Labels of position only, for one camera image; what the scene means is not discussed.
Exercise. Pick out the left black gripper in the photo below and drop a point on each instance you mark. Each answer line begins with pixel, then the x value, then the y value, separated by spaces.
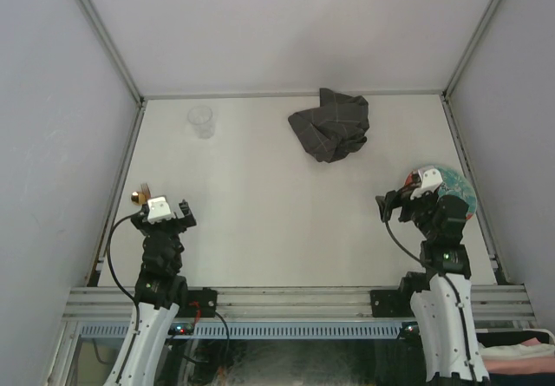
pixel 145 225

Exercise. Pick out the dark grey checked cloth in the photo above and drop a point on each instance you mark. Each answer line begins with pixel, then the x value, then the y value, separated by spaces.
pixel 335 128

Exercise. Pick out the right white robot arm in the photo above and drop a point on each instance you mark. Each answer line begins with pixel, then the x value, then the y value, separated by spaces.
pixel 442 308

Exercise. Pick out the clear drinking glass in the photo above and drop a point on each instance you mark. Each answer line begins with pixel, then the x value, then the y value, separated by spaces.
pixel 202 121

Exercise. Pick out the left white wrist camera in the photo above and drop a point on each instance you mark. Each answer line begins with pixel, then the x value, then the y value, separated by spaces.
pixel 158 209

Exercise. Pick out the blue slotted cable duct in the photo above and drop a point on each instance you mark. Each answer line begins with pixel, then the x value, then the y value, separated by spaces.
pixel 288 330

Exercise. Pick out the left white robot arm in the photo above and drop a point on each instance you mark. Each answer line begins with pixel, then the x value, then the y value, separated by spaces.
pixel 140 352

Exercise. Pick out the gold fork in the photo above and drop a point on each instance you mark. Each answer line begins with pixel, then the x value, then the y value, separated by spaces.
pixel 145 190

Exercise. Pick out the red and teal plate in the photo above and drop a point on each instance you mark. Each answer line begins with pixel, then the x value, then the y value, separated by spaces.
pixel 455 183

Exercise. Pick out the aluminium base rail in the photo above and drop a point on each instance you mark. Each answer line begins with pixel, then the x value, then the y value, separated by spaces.
pixel 489 302

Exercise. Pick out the white laundry basket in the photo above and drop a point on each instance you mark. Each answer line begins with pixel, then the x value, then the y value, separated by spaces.
pixel 518 357

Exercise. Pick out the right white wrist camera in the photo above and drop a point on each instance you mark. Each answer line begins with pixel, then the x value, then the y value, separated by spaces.
pixel 426 180

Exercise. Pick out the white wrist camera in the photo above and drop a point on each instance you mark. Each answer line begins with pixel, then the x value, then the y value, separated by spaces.
pixel 426 180
pixel 158 209

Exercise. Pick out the gold spoon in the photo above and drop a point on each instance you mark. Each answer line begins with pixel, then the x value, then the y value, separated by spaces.
pixel 138 198

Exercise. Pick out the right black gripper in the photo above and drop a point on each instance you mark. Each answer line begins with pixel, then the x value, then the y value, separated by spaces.
pixel 394 199

